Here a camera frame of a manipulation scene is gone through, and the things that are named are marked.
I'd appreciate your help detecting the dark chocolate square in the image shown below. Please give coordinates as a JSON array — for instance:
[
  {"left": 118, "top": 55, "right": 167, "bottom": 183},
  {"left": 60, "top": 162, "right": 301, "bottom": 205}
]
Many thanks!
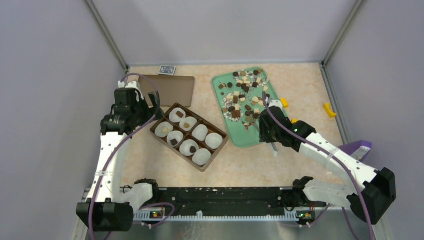
[{"left": 170, "top": 138, "right": 179, "bottom": 147}]

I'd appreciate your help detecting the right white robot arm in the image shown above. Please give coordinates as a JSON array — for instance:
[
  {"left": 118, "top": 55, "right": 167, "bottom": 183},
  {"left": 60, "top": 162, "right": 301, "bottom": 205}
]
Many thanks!
[{"left": 258, "top": 105, "right": 397, "bottom": 225}]

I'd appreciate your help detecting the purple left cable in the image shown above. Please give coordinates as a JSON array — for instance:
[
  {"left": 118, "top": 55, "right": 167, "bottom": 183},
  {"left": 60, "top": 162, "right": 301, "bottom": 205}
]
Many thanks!
[{"left": 87, "top": 72, "right": 175, "bottom": 240}]

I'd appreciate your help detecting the dark round chocolate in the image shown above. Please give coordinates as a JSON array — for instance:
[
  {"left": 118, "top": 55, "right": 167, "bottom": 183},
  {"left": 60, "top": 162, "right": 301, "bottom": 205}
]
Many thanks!
[{"left": 189, "top": 146, "right": 197, "bottom": 154}]

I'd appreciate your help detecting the brown chocolate box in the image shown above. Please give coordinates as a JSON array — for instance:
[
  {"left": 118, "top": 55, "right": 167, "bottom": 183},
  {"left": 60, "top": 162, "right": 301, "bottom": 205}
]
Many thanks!
[{"left": 150, "top": 103, "right": 229, "bottom": 172}]

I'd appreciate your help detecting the yellow plastic clip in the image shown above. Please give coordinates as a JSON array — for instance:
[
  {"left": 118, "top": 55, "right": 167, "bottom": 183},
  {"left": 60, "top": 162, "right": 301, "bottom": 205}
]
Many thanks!
[{"left": 323, "top": 102, "right": 337, "bottom": 119}]

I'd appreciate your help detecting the brown box lid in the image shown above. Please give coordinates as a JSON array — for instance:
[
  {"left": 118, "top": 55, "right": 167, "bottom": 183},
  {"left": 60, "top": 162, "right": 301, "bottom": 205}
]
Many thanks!
[{"left": 146, "top": 75, "right": 195, "bottom": 108}]

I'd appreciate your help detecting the blue card deck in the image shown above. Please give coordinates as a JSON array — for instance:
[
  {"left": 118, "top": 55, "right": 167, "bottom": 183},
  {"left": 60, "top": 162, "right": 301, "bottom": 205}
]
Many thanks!
[{"left": 158, "top": 65, "right": 177, "bottom": 76}]

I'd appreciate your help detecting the green floral tray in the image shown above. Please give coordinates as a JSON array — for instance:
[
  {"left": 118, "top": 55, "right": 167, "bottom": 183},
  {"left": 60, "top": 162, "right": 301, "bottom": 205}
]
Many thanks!
[{"left": 211, "top": 67, "right": 280, "bottom": 148}]

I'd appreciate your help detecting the yellow foam block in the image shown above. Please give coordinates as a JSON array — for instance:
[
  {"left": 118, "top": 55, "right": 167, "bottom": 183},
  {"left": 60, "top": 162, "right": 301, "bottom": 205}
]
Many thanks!
[{"left": 280, "top": 97, "right": 289, "bottom": 109}]

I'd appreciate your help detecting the milk chocolate square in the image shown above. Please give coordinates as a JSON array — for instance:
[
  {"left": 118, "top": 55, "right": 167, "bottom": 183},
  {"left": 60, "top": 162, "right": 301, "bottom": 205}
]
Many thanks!
[{"left": 175, "top": 111, "right": 185, "bottom": 118}]

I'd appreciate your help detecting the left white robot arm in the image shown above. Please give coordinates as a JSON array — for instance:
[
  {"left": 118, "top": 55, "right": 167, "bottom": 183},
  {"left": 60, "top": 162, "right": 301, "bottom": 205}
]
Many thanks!
[{"left": 76, "top": 87, "right": 164, "bottom": 234}]

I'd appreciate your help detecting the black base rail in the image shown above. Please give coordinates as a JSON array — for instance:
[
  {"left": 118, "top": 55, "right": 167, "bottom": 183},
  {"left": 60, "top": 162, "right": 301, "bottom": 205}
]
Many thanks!
[{"left": 134, "top": 187, "right": 327, "bottom": 225}]

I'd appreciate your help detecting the white paper cup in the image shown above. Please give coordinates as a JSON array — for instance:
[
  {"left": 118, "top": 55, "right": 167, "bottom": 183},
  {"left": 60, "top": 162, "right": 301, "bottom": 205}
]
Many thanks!
[
  {"left": 191, "top": 124, "right": 209, "bottom": 142},
  {"left": 166, "top": 130, "right": 184, "bottom": 147},
  {"left": 168, "top": 107, "right": 187, "bottom": 123},
  {"left": 205, "top": 132, "right": 223, "bottom": 150},
  {"left": 179, "top": 139, "right": 200, "bottom": 157},
  {"left": 192, "top": 148, "right": 212, "bottom": 166},
  {"left": 154, "top": 121, "right": 174, "bottom": 138},
  {"left": 179, "top": 116, "right": 198, "bottom": 132}
]

